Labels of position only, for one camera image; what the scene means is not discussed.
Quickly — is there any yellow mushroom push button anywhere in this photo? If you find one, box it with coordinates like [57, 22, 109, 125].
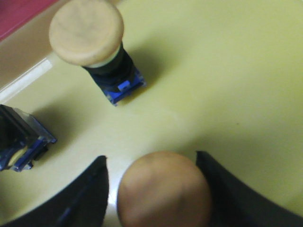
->
[49, 0, 146, 105]
[0, 104, 57, 172]
[117, 151, 213, 227]

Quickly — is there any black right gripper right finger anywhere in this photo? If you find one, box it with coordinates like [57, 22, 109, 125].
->
[196, 151, 303, 227]

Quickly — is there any yellow plastic bin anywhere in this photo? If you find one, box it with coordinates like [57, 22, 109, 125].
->
[0, 0, 303, 227]

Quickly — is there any red plastic bin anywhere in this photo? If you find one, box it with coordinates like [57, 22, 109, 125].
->
[0, 0, 57, 41]

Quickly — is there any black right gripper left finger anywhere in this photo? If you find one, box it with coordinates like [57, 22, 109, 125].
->
[4, 156, 109, 227]

